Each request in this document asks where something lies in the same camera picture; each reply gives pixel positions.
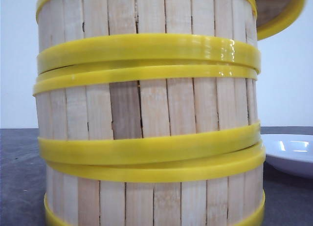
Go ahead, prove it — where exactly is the bamboo steamer basket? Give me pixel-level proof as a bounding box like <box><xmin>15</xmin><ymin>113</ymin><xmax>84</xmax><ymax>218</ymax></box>
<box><xmin>34</xmin><ymin>65</ymin><xmax>260</xmax><ymax>165</ymax></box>
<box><xmin>44</xmin><ymin>142</ymin><xmax>265</xmax><ymax>226</ymax></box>
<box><xmin>36</xmin><ymin>0</ymin><xmax>261</xmax><ymax>72</ymax></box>

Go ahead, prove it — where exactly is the white ceramic plate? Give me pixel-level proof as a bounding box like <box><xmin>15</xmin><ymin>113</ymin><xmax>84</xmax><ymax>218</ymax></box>
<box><xmin>261</xmin><ymin>134</ymin><xmax>313</xmax><ymax>179</ymax></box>

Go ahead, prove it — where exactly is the woven bamboo steamer lid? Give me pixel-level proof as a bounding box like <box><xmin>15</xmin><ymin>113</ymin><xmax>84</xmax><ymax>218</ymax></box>
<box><xmin>255</xmin><ymin>0</ymin><xmax>306</xmax><ymax>40</ymax></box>

